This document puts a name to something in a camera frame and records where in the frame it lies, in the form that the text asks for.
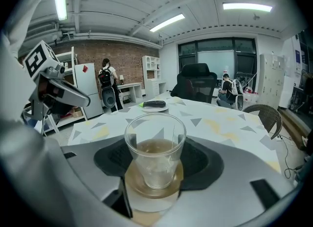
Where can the white desk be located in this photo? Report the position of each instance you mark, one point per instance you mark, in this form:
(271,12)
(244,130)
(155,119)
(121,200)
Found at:
(129,86)

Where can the white refrigerator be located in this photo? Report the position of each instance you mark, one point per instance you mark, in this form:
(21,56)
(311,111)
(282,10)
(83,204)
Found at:
(88,86)

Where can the cardboard box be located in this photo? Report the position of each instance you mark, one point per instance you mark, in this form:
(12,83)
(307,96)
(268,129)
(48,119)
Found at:
(77,114)

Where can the round wooden coaster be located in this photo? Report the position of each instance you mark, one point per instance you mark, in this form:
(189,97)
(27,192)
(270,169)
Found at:
(137,184)

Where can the black mesh office chair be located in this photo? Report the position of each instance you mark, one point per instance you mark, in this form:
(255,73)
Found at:
(198,81)

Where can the small table lamp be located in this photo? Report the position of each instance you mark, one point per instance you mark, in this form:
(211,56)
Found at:
(121,78)

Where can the white locker cabinet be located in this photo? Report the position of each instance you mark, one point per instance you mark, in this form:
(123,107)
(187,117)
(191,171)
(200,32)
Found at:
(271,81)

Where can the white plate dish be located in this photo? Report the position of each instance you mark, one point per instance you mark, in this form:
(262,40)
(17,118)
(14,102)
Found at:
(156,109)

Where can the red sticker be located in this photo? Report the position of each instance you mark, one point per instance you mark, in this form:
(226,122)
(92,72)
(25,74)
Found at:
(85,68)

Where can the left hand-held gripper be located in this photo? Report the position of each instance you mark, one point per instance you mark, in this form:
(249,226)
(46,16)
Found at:
(36,59)

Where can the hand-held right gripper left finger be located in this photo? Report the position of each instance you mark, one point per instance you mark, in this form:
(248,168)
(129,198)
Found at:
(83,157)

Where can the black framed window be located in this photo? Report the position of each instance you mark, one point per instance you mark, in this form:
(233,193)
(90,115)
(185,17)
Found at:
(244,62)

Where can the clear glass cup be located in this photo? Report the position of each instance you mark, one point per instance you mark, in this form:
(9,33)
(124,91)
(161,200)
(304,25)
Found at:
(156,162)

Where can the white arched cabinet shelf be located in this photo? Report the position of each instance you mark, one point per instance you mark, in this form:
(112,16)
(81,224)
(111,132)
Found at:
(150,84)

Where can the dark purple eggplant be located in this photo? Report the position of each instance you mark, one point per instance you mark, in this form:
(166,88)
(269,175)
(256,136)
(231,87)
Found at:
(154,103)

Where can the brown wicker chair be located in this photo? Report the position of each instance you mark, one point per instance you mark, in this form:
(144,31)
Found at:
(269,118)

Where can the red and white bags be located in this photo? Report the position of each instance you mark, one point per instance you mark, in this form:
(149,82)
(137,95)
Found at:
(250,94)

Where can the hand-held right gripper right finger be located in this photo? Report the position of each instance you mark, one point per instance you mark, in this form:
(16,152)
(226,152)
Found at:
(232,169)

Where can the triangle patterned tablecloth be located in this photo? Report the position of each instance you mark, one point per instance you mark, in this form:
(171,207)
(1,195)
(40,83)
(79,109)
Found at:
(220,128)

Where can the white metal shelf rack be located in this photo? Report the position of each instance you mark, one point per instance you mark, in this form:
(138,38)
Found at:
(71,57)

